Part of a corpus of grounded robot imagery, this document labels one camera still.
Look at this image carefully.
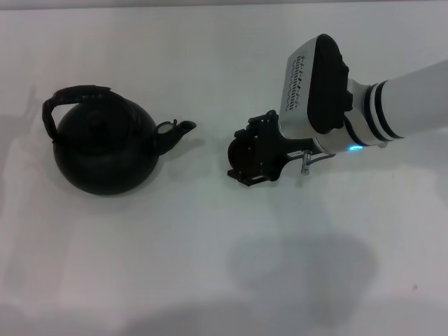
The black round teapot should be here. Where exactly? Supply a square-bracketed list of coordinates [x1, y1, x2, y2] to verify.
[41, 84, 197, 196]

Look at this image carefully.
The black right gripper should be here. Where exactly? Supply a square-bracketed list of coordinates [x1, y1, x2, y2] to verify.
[226, 109, 326, 187]

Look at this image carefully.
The small dark teacup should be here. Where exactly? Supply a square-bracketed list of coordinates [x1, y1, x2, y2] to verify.
[227, 138, 260, 172]

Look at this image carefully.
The silver connector with black cable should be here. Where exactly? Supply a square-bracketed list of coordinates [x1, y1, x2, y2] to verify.
[300, 149, 333, 175]

